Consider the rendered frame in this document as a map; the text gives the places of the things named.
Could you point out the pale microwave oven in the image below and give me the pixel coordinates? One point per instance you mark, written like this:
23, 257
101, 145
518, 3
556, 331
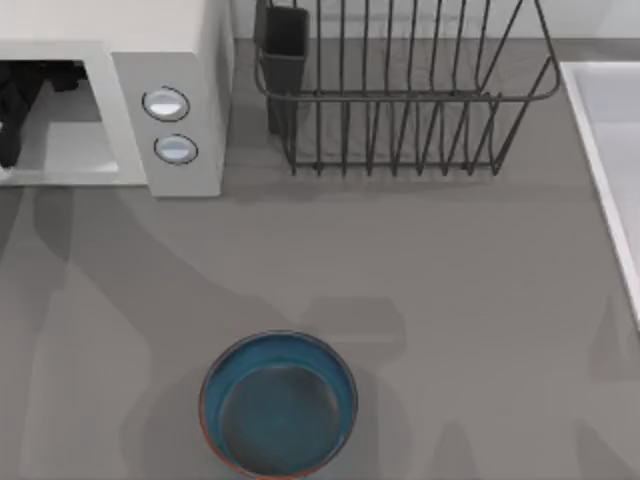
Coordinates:
200, 30

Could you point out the blue bowl with orange outside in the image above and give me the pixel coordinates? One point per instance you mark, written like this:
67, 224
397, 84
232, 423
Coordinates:
278, 405

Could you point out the dark cutlery holder box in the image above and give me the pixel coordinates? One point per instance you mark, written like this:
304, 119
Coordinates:
282, 45

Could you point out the large round microwave knob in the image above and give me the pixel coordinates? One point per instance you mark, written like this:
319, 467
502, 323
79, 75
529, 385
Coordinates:
165, 104

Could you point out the small round microwave knob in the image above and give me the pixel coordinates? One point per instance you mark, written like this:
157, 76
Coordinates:
175, 149

